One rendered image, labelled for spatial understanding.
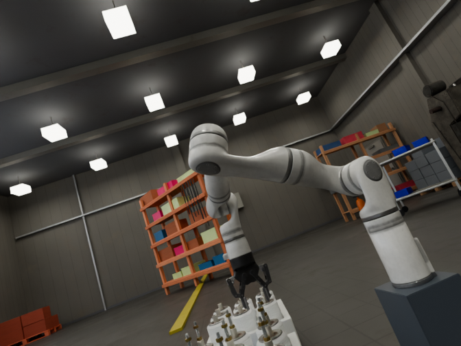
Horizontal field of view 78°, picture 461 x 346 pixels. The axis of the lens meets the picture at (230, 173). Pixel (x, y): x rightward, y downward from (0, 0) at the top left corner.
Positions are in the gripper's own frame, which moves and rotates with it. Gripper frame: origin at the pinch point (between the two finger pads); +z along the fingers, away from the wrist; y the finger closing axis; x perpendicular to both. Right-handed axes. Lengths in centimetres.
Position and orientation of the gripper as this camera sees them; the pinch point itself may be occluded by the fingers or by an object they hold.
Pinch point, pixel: (256, 300)
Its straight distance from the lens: 95.5
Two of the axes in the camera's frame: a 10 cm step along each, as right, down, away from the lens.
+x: -1.6, 3.1, 9.4
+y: 9.2, -2.9, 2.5
